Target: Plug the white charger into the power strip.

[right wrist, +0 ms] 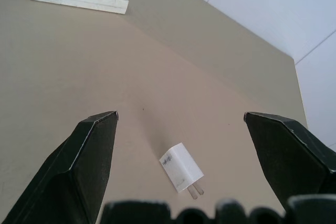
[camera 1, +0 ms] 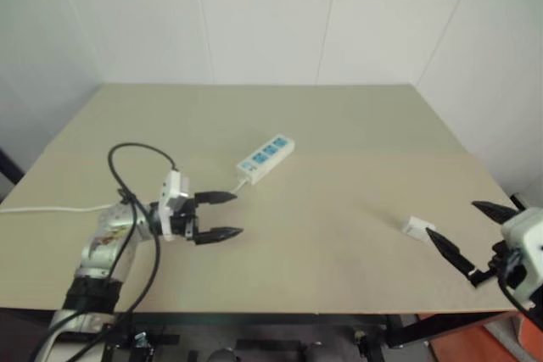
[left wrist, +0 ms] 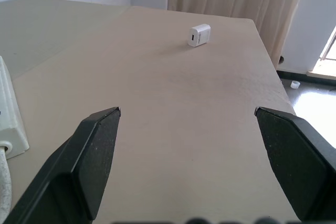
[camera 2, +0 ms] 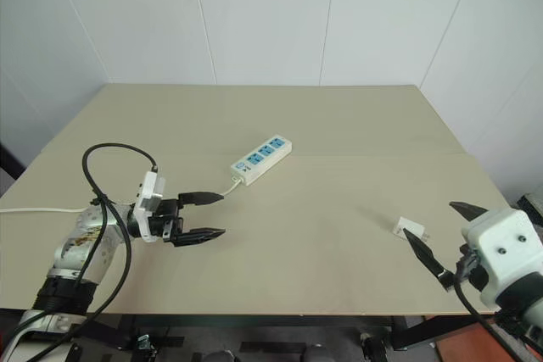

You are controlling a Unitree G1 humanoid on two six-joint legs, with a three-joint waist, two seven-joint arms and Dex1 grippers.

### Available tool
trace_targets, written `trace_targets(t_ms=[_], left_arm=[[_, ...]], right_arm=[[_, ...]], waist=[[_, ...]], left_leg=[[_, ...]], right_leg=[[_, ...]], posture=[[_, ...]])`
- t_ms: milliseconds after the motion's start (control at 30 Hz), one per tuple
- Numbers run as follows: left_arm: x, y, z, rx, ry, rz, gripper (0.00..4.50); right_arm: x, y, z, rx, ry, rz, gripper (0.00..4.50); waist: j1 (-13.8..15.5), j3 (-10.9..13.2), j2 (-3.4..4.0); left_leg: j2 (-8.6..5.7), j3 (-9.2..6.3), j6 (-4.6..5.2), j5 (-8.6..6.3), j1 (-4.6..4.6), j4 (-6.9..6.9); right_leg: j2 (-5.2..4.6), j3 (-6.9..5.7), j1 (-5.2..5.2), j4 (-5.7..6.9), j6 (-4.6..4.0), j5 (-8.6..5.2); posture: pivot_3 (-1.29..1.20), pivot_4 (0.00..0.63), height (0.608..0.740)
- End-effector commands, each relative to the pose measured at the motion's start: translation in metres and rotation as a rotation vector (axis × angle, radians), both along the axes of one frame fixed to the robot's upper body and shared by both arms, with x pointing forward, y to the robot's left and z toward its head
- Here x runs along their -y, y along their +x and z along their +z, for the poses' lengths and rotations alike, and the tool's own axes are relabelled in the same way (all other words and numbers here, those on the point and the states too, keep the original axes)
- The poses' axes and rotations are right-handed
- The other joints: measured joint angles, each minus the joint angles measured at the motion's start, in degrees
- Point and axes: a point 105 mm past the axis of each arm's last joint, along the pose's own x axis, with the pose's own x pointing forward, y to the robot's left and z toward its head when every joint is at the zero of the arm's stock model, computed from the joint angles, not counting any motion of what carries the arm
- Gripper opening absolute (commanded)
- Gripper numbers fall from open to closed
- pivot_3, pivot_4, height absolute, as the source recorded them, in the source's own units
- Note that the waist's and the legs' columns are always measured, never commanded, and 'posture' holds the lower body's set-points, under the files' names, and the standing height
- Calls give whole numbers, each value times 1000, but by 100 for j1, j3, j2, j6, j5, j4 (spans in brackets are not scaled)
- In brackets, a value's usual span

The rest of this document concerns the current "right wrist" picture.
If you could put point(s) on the white two-prong plug adapter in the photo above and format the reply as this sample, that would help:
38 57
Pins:
181 167

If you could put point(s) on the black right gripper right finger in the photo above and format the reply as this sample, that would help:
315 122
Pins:
288 161

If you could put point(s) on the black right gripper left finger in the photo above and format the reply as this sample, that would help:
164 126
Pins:
78 171

